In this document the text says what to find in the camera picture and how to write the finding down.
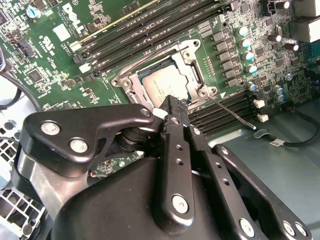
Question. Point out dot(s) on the metal socket cover frame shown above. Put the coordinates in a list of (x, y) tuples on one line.
[(181, 65)]

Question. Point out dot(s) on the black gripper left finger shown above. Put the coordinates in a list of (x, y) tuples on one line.
[(65, 125)]

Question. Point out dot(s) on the silver topped CPU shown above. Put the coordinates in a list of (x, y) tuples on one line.
[(165, 82)]

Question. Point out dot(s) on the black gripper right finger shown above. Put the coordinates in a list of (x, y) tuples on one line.
[(223, 196)]

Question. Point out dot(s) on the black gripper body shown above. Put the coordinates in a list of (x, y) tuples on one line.
[(112, 207)]

